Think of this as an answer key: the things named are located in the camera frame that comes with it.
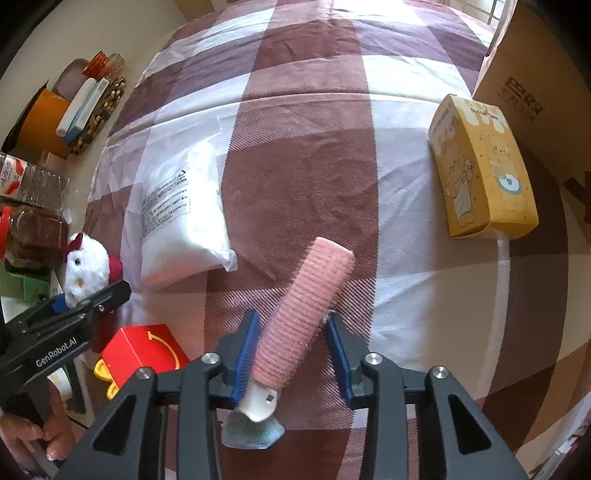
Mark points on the checkered tablecloth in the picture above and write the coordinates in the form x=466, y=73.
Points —
x=318, y=112

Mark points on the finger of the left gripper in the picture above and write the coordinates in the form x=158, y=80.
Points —
x=38, y=313
x=99, y=299

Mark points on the pink hair roller brush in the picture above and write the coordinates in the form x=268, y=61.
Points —
x=284, y=344

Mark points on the green plastic holder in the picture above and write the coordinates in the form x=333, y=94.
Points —
x=24, y=287

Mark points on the brown paper bag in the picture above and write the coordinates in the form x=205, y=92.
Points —
x=531, y=73

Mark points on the white plush toy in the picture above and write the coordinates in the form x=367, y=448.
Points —
x=89, y=268

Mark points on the white pouch packet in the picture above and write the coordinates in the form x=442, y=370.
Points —
x=183, y=227

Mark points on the red-lid jar brown contents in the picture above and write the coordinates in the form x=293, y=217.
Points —
x=32, y=238

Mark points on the red toy box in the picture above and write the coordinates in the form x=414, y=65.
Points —
x=133, y=347

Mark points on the white blue box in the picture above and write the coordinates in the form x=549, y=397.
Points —
x=78, y=112

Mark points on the orange glass cup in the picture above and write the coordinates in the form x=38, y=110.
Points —
x=104, y=66

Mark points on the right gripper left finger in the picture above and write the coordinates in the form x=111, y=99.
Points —
x=237, y=351

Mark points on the woven round trivet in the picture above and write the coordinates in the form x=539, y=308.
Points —
x=101, y=113

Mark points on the clear water bottle red label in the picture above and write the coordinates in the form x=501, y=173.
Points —
x=31, y=184

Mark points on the yellow cartoon carton box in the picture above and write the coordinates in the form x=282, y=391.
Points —
x=485, y=183

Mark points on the person's left hand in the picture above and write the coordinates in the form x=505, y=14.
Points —
x=56, y=432

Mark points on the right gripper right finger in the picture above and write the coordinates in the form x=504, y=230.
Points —
x=347, y=352

